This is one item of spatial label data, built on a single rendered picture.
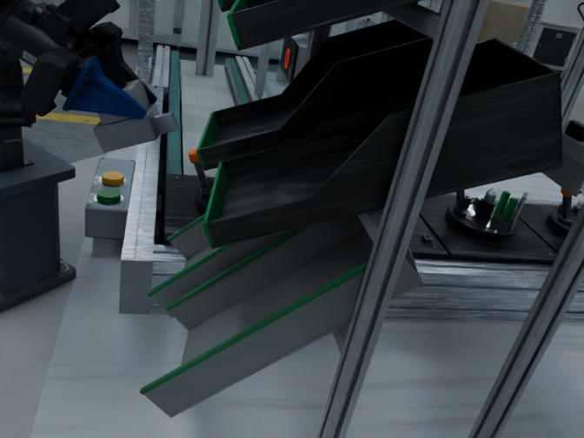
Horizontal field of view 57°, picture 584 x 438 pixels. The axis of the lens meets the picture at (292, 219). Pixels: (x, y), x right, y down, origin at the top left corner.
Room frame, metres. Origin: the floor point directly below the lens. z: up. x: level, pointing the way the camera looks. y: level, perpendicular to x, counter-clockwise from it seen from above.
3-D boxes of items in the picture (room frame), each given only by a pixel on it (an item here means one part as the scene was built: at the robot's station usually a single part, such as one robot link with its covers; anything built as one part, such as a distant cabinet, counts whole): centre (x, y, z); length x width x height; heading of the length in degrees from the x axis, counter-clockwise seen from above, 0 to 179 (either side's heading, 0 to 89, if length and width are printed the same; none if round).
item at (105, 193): (0.81, 0.32, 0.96); 0.04 x 0.04 x 0.02
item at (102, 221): (0.88, 0.34, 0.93); 0.21 x 0.07 x 0.06; 16
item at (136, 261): (1.08, 0.33, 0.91); 0.89 x 0.06 x 0.11; 16
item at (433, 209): (1.00, -0.37, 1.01); 0.24 x 0.24 x 0.13; 16
